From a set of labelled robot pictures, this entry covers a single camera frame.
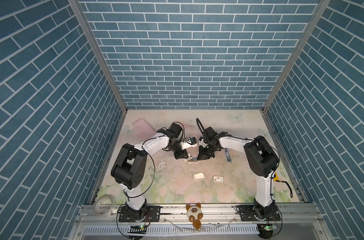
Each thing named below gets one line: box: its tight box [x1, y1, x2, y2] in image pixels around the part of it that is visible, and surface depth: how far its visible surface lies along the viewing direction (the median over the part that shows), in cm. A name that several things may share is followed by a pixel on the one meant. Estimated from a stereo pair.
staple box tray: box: [193, 172, 206, 180], surface depth 88 cm
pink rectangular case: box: [132, 118, 157, 141], surface depth 110 cm
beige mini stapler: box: [187, 157, 198, 162], surface depth 94 cm
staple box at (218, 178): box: [213, 175, 224, 183], surface depth 86 cm
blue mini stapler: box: [224, 147, 232, 163], surface depth 96 cm
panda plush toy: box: [185, 202, 204, 230], surface depth 73 cm
